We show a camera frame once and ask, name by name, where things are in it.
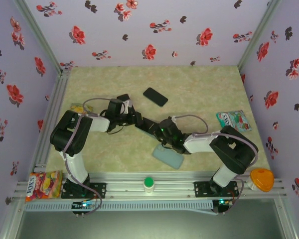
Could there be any black smartphone green edge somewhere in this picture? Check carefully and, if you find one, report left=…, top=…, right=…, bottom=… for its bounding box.
left=136, top=117, right=164, bottom=139
left=143, top=87, right=168, bottom=108

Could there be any pink phone case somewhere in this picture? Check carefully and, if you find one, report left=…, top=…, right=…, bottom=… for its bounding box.
left=116, top=93, right=131, bottom=103

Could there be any yellow Fox's candy bag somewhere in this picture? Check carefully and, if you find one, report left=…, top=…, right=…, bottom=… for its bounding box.
left=70, top=103, right=93, bottom=115

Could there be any white bottle green lid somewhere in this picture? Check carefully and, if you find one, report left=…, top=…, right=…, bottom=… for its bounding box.
left=143, top=176, right=155, bottom=194

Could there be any teal Fox's candy bag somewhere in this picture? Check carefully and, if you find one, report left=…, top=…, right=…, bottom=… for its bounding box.
left=215, top=110, right=253, bottom=132

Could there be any red Fox's candy bag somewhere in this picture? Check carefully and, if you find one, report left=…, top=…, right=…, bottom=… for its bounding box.
left=24, top=170, right=63, bottom=202

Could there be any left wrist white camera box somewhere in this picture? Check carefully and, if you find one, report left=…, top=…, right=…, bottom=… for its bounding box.
left=123, top=99, right=135, bottom=113

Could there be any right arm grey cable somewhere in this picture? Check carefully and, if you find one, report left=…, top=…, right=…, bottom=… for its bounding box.
left=173, top=114, right=260, bottom=215

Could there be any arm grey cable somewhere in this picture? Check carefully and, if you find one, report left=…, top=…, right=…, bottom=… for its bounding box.
left=63, top=98, right=103, bottom=215
left=173, top=114, right=260, bottom=215

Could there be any aluminium side rail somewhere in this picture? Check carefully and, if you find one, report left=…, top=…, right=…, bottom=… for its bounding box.
left=34, top=68, right=71, bottom=172

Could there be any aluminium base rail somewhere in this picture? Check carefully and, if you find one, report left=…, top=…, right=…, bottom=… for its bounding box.
left=13, top=171, right=289, bottom=200

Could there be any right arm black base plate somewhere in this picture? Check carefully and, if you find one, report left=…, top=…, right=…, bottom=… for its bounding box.
left=193, top=181, right=240, bottom=199

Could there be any white slotted cable duct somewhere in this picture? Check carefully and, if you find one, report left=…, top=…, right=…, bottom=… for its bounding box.
left=24, top=200, right=214, bottom=212

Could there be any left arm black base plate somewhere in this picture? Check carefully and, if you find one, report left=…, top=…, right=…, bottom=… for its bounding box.
left=61, top=182, right=107, bottom=199

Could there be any left arm grey cable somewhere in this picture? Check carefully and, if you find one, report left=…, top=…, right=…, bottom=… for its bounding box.
left=63, top=98, right=103, bottom=215

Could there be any aluminium corner post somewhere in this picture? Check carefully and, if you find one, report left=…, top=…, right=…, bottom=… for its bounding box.
left=13, top=0, right=65, bottom=73
left=236, top=0, right=282, bottom=72

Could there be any aluminium frame bar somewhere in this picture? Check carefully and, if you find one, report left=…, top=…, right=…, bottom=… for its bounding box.
left=0, top=199, right=27, bottom=239
left=274, top=198, right=299, bottom=239

